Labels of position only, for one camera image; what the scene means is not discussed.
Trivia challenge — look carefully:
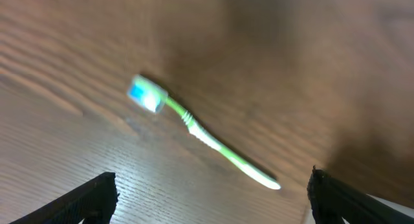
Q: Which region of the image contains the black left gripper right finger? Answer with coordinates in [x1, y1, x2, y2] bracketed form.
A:
[307, 168, 413, 224]

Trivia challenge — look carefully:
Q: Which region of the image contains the green white toothbrush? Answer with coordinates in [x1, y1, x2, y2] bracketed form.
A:
[127, 74, 281, 190]

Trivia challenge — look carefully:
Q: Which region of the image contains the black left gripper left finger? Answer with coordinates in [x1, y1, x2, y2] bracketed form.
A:
[10, 172, 118, 224]

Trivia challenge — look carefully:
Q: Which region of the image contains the white box pink interior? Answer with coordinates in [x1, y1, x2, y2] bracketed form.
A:
[369, 195, 413, 219]

